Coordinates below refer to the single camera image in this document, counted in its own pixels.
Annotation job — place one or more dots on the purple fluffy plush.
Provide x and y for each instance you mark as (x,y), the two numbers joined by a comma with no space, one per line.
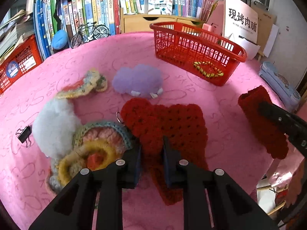
(136,79)

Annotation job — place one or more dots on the green diamond magnetic frame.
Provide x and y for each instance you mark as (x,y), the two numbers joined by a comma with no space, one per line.
(200,65)

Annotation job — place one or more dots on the small pink object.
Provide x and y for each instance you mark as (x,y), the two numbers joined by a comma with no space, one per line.
(209,28)

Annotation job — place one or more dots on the small multicolour crochet flower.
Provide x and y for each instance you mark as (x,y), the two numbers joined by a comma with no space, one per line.
(79,88)

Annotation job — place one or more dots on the pink paper folder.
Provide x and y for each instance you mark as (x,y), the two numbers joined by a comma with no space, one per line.
(215,14)

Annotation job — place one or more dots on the blue pencil case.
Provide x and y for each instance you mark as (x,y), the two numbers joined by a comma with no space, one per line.
(280,83)

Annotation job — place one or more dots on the red plastic crate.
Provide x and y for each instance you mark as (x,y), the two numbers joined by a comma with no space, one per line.
(24,60)

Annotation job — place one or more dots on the red plastic basket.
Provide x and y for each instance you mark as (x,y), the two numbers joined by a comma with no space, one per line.
(236,55)

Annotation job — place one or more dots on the white fluffy pompom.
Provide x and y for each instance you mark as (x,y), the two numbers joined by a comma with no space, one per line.
(55,129)

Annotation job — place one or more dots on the wooden drawer box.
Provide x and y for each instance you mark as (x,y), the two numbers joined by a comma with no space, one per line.
(134,24)

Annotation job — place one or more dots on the brown cardboard board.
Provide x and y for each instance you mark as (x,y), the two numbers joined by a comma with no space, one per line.
(266,19)

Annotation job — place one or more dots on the multicolour crochet bag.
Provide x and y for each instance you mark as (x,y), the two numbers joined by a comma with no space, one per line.
(100,134)

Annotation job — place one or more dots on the small red crochet piece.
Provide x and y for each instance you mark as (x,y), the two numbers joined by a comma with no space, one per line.
(251,105)

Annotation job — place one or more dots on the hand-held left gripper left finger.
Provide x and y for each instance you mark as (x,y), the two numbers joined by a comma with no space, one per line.
(138,165)

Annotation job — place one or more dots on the white printed sign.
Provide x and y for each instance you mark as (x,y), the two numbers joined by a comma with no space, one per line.
(237,2)

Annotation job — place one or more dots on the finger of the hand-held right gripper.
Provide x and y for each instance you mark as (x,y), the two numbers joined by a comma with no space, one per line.
(271,115)

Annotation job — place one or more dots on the white printed box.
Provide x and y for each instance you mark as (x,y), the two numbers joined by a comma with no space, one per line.
(160,4)

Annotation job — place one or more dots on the black binder clip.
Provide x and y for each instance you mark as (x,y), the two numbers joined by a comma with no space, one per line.
(25,134)

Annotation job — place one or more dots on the black model bicycle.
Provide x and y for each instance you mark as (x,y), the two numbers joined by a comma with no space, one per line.
(102,31)

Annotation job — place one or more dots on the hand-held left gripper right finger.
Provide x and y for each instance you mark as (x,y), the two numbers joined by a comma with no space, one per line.
(166,165)

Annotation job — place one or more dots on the large red crochet piece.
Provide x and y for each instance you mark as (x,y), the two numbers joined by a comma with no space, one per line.
(172,124)

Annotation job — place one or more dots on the row of books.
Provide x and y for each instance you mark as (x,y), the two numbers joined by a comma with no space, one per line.
(96,12)

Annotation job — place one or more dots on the blue plush ball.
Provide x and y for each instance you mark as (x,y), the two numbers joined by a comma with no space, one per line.
(60,39)

